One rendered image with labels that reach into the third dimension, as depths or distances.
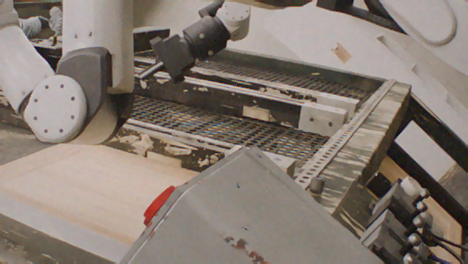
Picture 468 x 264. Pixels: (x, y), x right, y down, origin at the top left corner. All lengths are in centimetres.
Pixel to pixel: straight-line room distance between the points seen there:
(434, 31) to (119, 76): 40
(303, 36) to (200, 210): 451
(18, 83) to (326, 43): 419
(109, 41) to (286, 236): 37
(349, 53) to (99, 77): 417
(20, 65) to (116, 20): 14
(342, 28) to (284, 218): 437
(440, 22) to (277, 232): 45
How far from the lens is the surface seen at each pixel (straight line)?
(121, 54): 65
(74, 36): 66
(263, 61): 255
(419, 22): 73
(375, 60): 468
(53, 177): 103
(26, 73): 70
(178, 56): 126
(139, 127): 117
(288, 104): 156
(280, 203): 38
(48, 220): 81
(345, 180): 108
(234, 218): 33
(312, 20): 478
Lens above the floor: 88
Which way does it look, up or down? 9 degrees up
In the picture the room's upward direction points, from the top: 48 degrees counter-clockwise
